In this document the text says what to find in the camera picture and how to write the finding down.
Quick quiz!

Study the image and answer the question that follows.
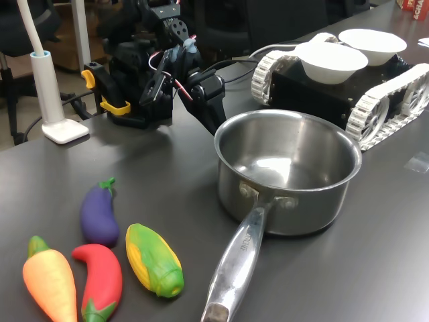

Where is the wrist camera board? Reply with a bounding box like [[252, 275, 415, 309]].
[[139, 50, 168, 107]]

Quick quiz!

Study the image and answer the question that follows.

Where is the white cable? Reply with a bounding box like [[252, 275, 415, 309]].
[[248, 42, 302, 60]]

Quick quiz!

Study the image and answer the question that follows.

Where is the black vehicle with white tracks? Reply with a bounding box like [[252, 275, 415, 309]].
[[251, 32, 429, 152]]

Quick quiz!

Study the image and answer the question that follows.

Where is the orange toy carrot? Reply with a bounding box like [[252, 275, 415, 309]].
[[22, 235, 78, 322]]

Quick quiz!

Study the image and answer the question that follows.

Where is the white post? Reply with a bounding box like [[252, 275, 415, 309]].
[[16, 0, 90, 145]]

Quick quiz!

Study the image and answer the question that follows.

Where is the white bowl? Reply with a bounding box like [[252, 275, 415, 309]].
[[294, 42, 369, 85], [338, 28, 408, 67]]

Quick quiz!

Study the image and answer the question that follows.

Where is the black and yellow clamp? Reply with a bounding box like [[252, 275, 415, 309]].
[[81, 62, 131, 123]]

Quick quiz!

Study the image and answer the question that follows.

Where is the steel pan with long handle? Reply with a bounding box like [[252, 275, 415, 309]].
[[200, 109, 363, 322]]

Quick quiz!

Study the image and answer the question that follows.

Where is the purple toy aubergine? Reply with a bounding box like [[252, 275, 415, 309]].
[[79, 176, 121, 248]]

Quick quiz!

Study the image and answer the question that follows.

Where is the long black cable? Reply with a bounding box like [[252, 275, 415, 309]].
[[200, 59, 259, 83]]

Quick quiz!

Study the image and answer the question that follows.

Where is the white upright pole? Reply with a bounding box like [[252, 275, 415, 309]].
[[71, 0, 90, 71]]

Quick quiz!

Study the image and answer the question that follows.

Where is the red toy chilli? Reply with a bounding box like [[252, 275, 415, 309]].
[[72, 244, 123, 322]]

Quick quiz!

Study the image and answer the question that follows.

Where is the clear tape piece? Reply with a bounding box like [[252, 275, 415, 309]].
[[404, 151, 429, 174]]

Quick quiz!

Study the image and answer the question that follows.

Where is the yellow green toy corn cob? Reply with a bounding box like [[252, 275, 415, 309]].
[[125, 223, 185, 299]]

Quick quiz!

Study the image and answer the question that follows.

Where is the pale grey putty lump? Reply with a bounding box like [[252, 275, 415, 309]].
[[171, 38, 198, 64]]

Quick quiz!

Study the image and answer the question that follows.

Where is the black office chair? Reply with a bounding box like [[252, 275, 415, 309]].
[[246, 0, 329, 51], [0, 0, 63, 145]]

